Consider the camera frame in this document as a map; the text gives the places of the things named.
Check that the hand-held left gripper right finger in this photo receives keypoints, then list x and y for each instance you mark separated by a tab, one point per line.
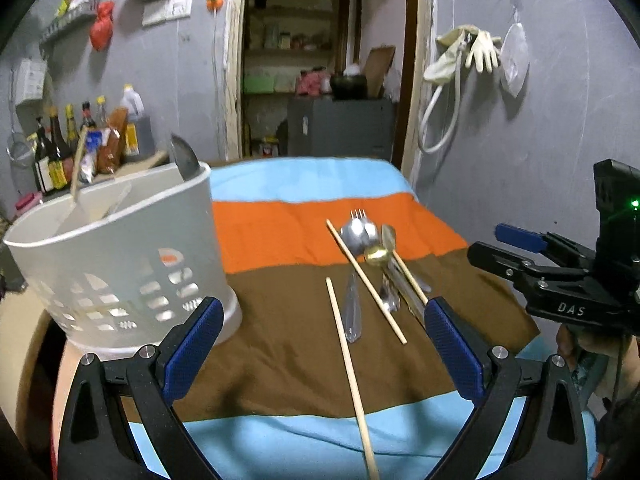
452	345

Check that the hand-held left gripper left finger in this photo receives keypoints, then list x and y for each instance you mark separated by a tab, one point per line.
192	345

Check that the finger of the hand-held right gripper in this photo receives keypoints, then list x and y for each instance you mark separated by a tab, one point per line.
520	237
500	257

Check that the white plastic utensil basket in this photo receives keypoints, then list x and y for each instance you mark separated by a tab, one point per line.
115	270

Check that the golden spoon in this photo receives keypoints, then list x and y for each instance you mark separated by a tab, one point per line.
376	255

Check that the large steel spoon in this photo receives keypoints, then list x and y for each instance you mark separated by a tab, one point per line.
351	240

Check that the person's right forearm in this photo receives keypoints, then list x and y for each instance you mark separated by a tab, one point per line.
620	440

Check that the person's right hand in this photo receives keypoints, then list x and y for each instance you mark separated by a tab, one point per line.
567	345

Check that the striped fleece blanket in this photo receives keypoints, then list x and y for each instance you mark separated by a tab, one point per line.
290	370

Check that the clear plastic bag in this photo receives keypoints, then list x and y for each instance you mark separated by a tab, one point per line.
515	57

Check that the wooden spatula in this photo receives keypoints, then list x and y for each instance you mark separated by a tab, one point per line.
145	162

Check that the cream rubber glove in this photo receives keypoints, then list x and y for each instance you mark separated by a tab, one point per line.
442	60
482	50

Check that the grey cabinet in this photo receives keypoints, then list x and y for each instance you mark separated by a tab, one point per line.
340	127

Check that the blue white food packet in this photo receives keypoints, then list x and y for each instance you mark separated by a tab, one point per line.
89	162

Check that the pink dish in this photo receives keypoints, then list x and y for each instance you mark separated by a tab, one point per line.
27	203

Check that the brown food packet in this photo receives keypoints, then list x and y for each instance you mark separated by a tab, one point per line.
112	142

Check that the cardboard sheet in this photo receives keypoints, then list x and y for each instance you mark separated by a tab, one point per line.
377	70

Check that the black pot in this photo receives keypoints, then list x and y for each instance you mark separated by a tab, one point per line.
350	87

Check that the brown-capped dark sauce bottle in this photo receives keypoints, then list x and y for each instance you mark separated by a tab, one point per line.
60	152

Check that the black-capped dark sauce bottle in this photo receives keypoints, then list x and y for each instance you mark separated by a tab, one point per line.
42	160

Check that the red-capped sauce bottle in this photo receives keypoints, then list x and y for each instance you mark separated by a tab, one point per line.
87	117

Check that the yellow-capped sauce bottle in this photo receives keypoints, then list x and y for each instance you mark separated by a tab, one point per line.
101	110
70	122

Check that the pink cloth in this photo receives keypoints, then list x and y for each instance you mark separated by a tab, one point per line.
312	82

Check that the metal strainer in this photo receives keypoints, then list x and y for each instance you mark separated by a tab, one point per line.
17	150

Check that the green box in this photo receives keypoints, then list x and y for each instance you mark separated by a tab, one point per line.
260	82

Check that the wooden storage shelf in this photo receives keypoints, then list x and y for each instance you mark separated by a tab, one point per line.
287	50

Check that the red hanging bag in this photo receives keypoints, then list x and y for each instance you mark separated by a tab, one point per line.
102	27

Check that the green yellow packet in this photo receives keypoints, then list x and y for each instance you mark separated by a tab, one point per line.
64	5

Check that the wooden door frame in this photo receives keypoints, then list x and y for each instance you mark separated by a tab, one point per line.
235	60

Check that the white wall holder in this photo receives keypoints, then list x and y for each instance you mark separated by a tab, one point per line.
30	80

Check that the white wall control panel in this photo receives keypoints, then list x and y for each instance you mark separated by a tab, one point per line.
167	10

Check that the metal wall shelf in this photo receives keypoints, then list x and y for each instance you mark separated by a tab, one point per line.
67	25

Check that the orange wall hook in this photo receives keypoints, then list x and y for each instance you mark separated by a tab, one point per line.
215	0

